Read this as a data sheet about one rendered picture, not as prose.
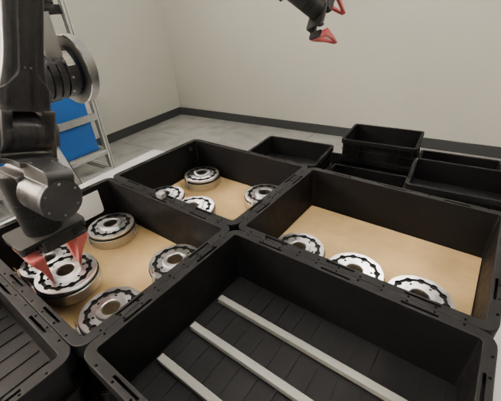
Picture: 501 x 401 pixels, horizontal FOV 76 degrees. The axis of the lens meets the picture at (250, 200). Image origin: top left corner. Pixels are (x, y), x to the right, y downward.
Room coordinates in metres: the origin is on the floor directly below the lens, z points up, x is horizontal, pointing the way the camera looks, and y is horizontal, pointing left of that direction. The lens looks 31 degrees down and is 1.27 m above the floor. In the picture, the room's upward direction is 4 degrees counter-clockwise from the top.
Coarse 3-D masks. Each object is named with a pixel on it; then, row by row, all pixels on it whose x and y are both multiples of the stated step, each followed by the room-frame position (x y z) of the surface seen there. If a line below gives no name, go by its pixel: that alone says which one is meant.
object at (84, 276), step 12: (84, 252) 0.48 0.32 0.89; (48, 264) 0.45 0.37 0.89; (84, 264) 0.44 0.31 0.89; (96, 264) 0.44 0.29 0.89; (36, 276) 0.42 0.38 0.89; (84, 276) 0.42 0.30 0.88; (36, 288) 0.39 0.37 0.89; (48, 288) 0.39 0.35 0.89; (60, 288) 0.39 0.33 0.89; (72, 288) 0.39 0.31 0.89
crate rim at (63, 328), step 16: (144, 192) 0.63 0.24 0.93; (176, 208) 0.55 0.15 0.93; (208, 224) 0.49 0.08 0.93; (224, 224) 0.48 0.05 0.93; (208, 240) 0.44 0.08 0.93; (192, 256) 0.40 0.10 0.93; (0, 272) 0.39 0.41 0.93; (176, 272) 0.37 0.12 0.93; (16, 288) 0.35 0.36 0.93; (32, 304) 0.32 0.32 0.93; (128, 304) 0.31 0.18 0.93; (48, 320) 0.29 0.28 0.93; (112, 320) 0.28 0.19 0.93; (64, 336) 0.26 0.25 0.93; (80, 336) 0.26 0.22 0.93; (96, 336) 0.26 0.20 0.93; (80, 352) 0.25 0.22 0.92
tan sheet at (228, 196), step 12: (228, 180) 0.85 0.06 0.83; (192, 192) 0.79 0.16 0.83; (204, 192) 0.79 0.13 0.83; (216, 192) 0.78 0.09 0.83; (228, 192) 0.78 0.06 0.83; (240, 192) 0.78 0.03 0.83; (216, 204) 0.72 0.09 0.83; (228, 204) 0.71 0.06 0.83; (240, 204) 0.71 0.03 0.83; (228, 216) 0.66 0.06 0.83
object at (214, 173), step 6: (198, 168) 0.88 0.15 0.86; (204, 168) 0.88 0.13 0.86; (210, 168) 0.88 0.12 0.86; (186, 174) 0.84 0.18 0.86; (192, 174) 0.84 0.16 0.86; (210, 174) 0.83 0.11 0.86; (216, 174) 0.83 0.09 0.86; (192, 180) 0.81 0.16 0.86; (198, 180) 0.80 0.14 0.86; (204, 180) 0.80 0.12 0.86; (210, 180) 0.80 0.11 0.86
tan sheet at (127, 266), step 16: (144, 240) 0.58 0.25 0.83; (160, 240) 0.58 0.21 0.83; (96, 256) 0.54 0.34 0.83; (112, 256) 0.53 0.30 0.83; (128, 256) 0.53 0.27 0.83; (144, 256) 0.53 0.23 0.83; (112, 272) 0.48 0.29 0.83; (128, 272) 0.48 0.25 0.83; (144, 272) 0.48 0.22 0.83; (144, 288) 0.44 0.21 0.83; (80, 304) 0.41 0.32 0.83; (64, 320) 0.37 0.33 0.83
